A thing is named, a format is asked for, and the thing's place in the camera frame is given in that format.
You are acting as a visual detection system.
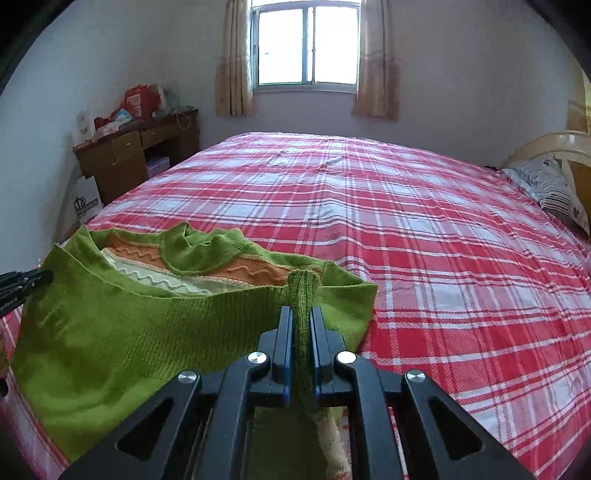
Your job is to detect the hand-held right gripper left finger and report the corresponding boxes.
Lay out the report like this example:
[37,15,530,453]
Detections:
[58,305,294,480]

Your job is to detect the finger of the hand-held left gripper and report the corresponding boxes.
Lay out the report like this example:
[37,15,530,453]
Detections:
[0,269,54,317]

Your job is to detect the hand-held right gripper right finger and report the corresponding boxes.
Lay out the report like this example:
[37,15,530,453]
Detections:
[310,305,536,480]

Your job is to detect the green striped knit sweater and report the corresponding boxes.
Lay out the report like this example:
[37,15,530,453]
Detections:
[9,222,378,480]

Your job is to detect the white paper bag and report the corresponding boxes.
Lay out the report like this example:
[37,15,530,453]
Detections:
[69,175,103,222]

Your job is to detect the red plaid bed sheet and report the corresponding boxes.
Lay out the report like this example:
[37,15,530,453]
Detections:
[0,131,591,480]

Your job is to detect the brown wooden desk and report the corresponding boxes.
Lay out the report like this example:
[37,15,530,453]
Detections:
[73,109,200,206]

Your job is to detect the white floral box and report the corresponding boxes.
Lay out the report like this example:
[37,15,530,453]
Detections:
[76,111,95,141]

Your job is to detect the boxes in desk shelf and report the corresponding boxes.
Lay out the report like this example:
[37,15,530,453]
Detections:
[145,156,171,178]

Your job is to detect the small boxes on desk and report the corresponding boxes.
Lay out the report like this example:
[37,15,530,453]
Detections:
[95,108,133,138]

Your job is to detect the red gift bag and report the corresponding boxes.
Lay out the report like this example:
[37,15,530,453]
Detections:
[124,84,158,118]

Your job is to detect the beige patterned curtain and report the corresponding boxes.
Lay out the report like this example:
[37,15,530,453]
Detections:
[215,0,256,117]
[352,0,400,122]

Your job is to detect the striped floral pillow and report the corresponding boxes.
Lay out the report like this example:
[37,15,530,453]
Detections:
[502,156,591,236]

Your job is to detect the wooden bed headboard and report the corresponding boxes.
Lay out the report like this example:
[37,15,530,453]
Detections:
[501,130,591,236]

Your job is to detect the yellow curtain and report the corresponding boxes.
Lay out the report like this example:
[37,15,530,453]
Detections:
[566,69,591,136]

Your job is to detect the window with green frame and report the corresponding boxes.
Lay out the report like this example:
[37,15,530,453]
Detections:
[252,0,361,93]

